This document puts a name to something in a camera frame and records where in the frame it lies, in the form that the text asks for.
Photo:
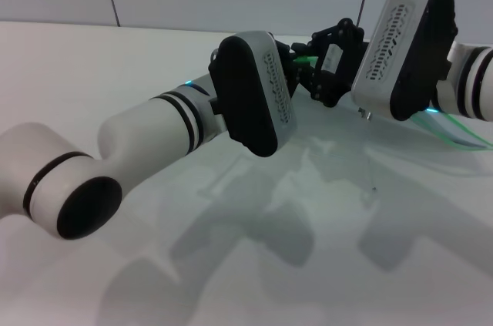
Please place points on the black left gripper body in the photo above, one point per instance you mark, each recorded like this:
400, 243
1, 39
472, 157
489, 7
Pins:
285, 52

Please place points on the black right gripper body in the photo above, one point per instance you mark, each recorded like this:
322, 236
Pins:
343, 68

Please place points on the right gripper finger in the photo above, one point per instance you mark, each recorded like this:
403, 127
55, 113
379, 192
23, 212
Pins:
308, 48
316, 85

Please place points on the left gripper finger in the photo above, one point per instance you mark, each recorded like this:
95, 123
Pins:
296, 54
299, 77

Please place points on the green zipper slider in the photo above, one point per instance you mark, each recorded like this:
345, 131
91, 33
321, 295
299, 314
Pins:
304, 59

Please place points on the transparent document bag green zipper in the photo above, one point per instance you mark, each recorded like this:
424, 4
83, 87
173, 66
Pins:
454, 133

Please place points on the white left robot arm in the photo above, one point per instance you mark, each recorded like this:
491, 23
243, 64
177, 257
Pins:
131, 137

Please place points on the silver right wrist connector plug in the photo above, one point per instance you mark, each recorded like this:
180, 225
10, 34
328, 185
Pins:
365, 113

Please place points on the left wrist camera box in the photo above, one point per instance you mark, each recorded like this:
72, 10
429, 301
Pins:
246, 95

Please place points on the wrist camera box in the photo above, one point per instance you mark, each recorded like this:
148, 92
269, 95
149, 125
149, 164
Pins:
400, 52
246, 95

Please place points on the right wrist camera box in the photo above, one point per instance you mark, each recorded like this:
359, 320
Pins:
400, 52

